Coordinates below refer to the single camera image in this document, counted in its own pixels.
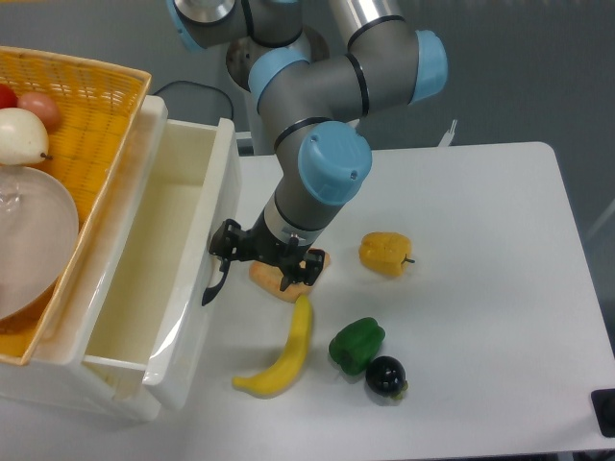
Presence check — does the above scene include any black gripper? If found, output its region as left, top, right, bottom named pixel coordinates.
left=209, top=215, right=325, bottom=291

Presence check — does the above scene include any white drawer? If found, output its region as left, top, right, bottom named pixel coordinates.
left=83, top=119, right=240, bottom=421

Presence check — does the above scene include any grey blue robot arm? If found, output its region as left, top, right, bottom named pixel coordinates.
left=167, top=1, right=448, bottom=289

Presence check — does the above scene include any white drawer cabinet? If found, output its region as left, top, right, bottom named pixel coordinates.
left=1, top=96, right=168, bottom=421

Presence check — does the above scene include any toasted bread slice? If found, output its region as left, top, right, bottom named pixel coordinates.
left=249, top=261, right=315, bottom=303

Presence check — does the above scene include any yellow bell pepper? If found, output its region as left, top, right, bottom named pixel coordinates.
left=358, top=231, right=414, bottom=278

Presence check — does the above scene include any yellow banana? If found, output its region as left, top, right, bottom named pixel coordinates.
left=232, top=295, right=313, bottom=398

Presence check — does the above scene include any green bell pepper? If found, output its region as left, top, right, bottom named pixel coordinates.
left=329, top=317, right=385, bottom=376

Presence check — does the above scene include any dark purple eggplant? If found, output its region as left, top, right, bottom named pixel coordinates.
left=365, top=355, right=408, bottom=400

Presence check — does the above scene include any yellow woven basket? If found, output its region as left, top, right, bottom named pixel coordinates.
left=1, top=46, right=151, bottom=366

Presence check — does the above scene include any beige plate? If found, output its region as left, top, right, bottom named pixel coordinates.
left=1, top=166, right=79, bottom=319

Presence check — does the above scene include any white pear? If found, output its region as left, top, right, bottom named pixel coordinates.
left=1, top=108, right=49, bottom=165

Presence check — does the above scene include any pink peach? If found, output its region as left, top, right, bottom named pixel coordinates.
left=17, top=92, right=62, bottom=132

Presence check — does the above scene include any red tomato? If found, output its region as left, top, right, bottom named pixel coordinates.
left=0, top=84, right=18, bottom=109

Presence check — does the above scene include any black corner device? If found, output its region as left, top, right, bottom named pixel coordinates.
left=590, top=388, right=615, bottom=438

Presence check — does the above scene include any black cable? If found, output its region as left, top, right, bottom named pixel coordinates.
left=152, top=79, right=235, bottom=121

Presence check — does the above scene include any right metal table bracket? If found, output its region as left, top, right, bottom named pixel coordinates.
left=437, top=119, right=457, bottom=148

